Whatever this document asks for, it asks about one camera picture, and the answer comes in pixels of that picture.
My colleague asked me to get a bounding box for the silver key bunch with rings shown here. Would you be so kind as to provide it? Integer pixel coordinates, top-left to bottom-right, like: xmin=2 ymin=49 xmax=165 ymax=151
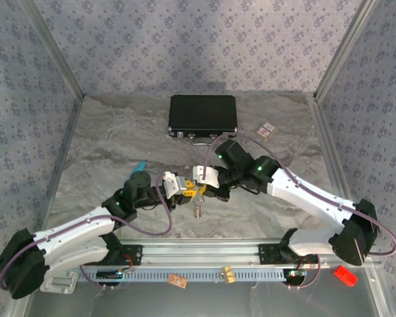
xmin=189 ymin=194 xmax=206 ymax=221

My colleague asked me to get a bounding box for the teal plastic object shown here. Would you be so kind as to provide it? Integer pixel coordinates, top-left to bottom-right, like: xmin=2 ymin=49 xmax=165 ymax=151
xmin=129 ymin=160 xmax=149 ymax=178

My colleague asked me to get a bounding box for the red plastic block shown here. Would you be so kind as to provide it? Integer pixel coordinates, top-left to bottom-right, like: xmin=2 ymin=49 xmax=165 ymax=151
xmin=333 ymin=264 xmax=359 ymax=288

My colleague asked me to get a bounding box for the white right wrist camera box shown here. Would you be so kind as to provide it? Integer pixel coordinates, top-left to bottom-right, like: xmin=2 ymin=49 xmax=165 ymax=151
xmin=192 ymin=164 xmax=220 ymax=190

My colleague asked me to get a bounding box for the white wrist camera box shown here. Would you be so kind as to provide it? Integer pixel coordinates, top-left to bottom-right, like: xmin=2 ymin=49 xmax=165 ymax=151
xmin=162 ymin=170 xmax=190 ymax=201
xmin=192 ymin=164 xmax=220 ymax=190

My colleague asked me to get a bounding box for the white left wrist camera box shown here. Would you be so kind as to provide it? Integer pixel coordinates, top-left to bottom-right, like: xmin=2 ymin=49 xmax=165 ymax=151
xmin=162 ymin=170 xmax=190 ymax=201

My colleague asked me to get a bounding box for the black case with chrome handle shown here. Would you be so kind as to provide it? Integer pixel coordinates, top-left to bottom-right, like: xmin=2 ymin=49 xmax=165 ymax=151
xmin=167 ymin=94 xmax=239 ymax=147

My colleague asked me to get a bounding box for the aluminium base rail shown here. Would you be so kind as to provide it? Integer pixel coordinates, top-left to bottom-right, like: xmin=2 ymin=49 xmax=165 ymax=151
xmin=118 ymin=242 xmax=321 ymax=265

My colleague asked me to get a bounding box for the aluminium side frame rail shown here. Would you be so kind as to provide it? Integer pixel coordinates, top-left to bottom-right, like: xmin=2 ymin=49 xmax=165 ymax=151
xmin=6 ymin=94 xmax=86 ymax=317
xmin=306 ymin=94 xmax=395 ymax=317

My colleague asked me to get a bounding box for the grey slotted cable duct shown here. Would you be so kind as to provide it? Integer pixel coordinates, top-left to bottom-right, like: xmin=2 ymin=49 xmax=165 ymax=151
xmin=65 ymin=265 xmax=306 ymax=284

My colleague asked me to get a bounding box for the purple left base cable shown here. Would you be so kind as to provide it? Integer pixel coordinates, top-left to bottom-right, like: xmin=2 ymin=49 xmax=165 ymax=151
xmin=79 ymin=264 xmax=108 ymax=290

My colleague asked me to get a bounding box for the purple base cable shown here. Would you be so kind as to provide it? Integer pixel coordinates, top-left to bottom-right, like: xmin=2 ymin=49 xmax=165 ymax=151
xmin=79 ymin=264 xmax=108 ymax=290
xmin=288 ymin=256 xmax=322 ymax=291

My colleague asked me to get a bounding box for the silver metal bracket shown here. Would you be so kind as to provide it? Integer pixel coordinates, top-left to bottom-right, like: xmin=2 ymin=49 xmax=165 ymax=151
xmin=39 ymin=271 xmax=80 ymax=295

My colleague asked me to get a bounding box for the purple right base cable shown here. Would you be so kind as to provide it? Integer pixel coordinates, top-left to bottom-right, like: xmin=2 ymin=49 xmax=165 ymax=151
xmin=288 ymin=256 xmax=322 ymax=291

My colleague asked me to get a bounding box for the aluminium frame corner post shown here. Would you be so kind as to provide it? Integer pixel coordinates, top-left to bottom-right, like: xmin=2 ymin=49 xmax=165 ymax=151
xmin=312 ymin=0 xmax=381 ymax=102
xmin=19 ymin=0 xmax=86 ymax=100

